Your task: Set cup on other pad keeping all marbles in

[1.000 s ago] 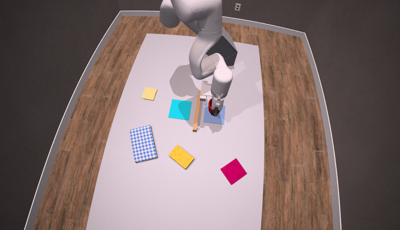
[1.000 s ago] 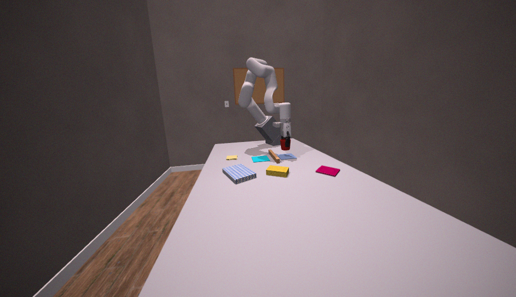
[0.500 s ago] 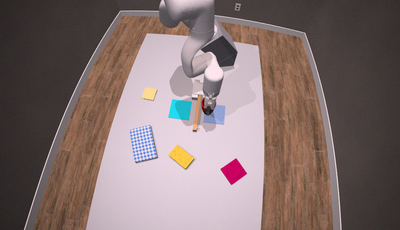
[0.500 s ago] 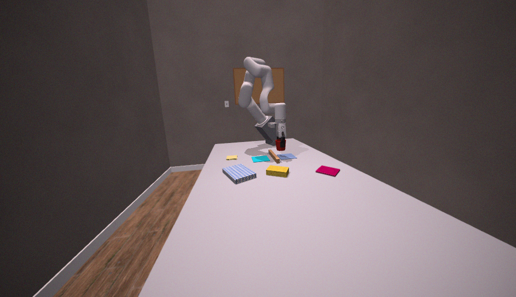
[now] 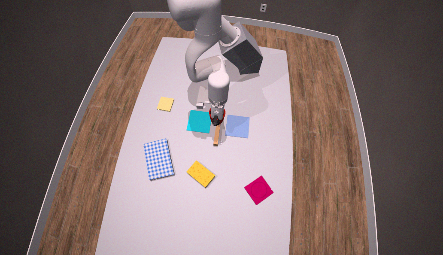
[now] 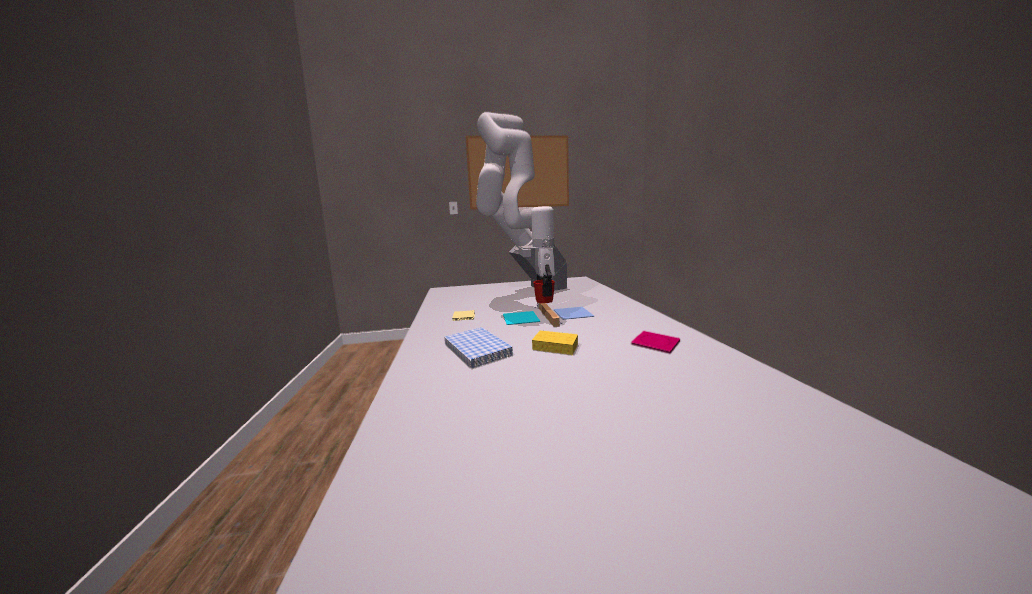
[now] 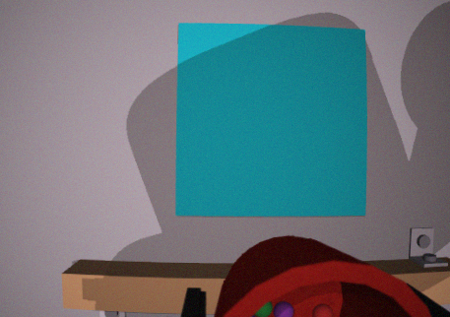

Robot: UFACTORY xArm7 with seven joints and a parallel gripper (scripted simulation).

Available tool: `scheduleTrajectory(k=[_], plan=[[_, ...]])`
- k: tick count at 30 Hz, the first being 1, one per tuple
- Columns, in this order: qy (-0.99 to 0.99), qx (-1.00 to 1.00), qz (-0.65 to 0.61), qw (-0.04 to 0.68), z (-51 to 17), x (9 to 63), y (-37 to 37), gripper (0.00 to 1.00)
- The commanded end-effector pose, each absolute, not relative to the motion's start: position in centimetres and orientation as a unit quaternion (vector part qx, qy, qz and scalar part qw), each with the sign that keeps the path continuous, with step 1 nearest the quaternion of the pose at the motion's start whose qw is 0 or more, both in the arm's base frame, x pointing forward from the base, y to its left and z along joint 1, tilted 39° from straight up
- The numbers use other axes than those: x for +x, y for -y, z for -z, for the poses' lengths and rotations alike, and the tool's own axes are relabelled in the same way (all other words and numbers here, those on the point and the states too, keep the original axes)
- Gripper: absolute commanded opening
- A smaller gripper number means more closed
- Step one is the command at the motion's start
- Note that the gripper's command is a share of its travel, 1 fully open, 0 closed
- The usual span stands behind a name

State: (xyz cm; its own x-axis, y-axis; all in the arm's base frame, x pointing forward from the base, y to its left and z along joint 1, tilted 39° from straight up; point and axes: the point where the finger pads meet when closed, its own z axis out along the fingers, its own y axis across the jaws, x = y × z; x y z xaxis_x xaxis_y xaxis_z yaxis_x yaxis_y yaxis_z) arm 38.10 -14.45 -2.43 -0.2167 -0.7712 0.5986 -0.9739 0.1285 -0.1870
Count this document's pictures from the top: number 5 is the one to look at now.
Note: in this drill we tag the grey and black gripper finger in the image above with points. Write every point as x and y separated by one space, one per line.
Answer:
215 121

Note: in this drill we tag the yellow sponge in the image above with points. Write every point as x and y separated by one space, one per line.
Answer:
200 174

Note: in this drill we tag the pink square coaster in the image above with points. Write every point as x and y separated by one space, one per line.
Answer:
258 190

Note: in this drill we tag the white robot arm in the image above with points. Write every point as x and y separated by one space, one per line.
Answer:
205 18

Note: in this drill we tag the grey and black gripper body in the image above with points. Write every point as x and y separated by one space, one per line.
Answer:
217 111

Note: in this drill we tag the blue and white checkered towel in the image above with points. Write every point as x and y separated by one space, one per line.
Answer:
158 159

